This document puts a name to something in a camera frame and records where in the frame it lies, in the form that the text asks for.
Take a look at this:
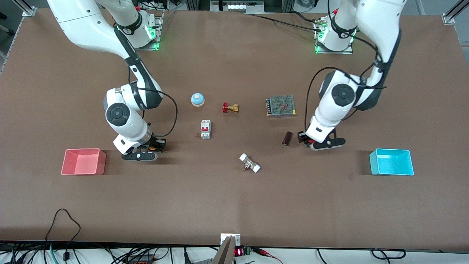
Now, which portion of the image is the black cable to base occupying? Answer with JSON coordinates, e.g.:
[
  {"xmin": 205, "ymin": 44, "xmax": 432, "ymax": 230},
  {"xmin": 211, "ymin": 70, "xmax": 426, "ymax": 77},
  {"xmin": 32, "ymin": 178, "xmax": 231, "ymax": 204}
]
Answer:
[{"xmin": 253, "ymin": 13, "xmax": 324, "ymax": 32}]

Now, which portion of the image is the white table edge bracket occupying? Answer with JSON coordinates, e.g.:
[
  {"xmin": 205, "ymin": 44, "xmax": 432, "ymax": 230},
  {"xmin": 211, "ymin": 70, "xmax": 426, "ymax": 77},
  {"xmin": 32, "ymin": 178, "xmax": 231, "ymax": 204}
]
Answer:
[{"xmin": 220, "ymin": 233, "xmax": 241, "ymax": 246}]

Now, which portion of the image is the orange black power strip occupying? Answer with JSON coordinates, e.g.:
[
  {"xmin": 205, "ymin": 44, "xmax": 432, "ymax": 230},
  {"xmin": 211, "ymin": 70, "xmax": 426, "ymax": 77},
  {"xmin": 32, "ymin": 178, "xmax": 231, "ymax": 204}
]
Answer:
[{"xmin": 126, "ymin": 254, "xmax": 156, "ymax": 264}]

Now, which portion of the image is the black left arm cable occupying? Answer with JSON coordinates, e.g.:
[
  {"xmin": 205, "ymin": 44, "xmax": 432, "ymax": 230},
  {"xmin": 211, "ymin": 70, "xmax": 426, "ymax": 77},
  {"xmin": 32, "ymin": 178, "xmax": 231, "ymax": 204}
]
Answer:
[{"xmin": 304, "ymin": 33, "xmax": 387, "ymax": 129}]

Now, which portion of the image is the black coiled floor cable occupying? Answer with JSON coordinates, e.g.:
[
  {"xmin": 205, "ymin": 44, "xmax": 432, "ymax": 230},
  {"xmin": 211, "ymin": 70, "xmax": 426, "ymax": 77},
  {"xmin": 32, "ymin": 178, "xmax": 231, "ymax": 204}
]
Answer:
[{"xmin": 371, "ymin": 248, "xmax": 406, "ymax": 260}]

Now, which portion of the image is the aluminium table corner profile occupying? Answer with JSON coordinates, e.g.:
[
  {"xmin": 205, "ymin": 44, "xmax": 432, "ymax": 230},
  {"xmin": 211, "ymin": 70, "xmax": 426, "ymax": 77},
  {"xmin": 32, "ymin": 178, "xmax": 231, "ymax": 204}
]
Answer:
[
  {"xmin": 13, "ymin": 0, "xmax": 37, "ymax": 17},
  {"xmin": 442, "ymin": 0, "xmax": 469, "ymax": 25}
]

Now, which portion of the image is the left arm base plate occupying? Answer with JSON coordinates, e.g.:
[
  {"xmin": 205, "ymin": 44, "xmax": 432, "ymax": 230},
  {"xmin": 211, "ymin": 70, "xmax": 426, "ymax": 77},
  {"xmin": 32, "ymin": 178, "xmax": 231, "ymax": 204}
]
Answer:
[{"xmin": 314, "ymin": 18, "xmax": 354, "ymax": 55}]

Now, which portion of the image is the cyan plastic box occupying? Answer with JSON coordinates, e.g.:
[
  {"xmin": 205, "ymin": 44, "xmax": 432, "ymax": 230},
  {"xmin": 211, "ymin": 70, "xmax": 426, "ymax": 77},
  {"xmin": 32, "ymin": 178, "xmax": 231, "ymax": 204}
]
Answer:
[{"xmin": 369, "ymin": 148, "xmax": 414, "ymax": 176}]

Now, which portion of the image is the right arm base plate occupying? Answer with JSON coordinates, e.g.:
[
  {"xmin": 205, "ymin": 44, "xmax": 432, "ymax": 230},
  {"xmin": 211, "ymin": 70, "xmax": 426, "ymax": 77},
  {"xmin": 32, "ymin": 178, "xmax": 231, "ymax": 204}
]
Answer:
[{"xmin": 139, "ymin": 11, "xmax": 164, "ymax": 51}]

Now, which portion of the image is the pink plastic box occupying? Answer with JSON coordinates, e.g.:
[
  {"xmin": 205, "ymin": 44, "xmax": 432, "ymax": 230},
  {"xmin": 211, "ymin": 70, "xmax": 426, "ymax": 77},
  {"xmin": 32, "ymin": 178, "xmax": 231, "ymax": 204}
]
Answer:
[{"xmin": 60, "ymin": 148, "xmax": 107, "ymax": 176}]

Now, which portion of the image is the white metal pipe fitting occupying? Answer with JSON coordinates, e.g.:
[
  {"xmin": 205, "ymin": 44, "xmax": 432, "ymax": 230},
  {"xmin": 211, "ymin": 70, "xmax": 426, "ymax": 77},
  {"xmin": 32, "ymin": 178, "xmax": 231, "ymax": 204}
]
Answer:
[{"xmin": 239, "ymin": 153, "xmax": 261, "ymax": 173}]

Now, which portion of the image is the metal mesh power supply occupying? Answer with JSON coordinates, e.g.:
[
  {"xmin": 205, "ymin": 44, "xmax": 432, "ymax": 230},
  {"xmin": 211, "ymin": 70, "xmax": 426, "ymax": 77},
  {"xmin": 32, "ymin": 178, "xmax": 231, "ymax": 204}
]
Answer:
[{"xmin": 266, "ymin": 95, "xmax": 297, "ymax": 118}]

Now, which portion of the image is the grey camera mount bar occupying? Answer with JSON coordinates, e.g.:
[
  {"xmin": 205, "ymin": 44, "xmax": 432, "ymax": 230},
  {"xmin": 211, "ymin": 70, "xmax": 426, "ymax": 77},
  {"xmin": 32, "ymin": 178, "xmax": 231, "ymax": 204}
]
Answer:
[{"xmin": 212, "ymin": 236, "xmax": 235, "ymax": 264}]

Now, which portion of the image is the red clip lead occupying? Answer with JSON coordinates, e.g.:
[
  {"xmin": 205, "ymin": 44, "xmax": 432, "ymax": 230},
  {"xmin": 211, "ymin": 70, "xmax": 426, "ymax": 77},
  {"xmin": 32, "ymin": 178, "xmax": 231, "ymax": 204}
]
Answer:
[{"xmin": 253, "ymin": 247, "xmax": 283, "ymax": 264}]

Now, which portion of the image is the black looped table cable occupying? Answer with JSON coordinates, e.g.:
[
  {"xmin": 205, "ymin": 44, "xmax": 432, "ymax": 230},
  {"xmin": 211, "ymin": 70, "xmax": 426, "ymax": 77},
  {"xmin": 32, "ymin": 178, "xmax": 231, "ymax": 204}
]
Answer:
[{"xmin": 45, "ymin": 208, "xmax": 82, "ymax": 264}]

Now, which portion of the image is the white power strip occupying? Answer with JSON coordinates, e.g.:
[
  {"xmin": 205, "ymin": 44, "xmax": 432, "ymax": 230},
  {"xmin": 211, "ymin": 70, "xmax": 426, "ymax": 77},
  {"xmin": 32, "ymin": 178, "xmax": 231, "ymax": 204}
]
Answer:
[{"xmin": 219, "ymin": 0, "xmax": 265, "ymax": 14}]

